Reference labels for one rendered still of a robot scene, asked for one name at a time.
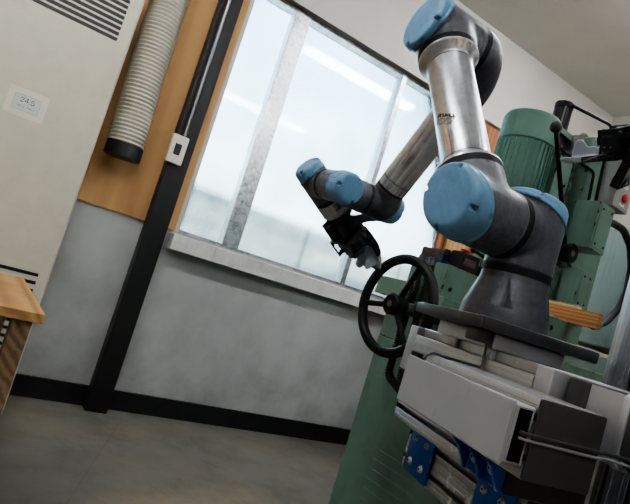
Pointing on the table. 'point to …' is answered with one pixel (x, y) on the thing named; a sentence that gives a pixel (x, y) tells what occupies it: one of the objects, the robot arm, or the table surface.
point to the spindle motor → (526, 147)
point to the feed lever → (562, 199)
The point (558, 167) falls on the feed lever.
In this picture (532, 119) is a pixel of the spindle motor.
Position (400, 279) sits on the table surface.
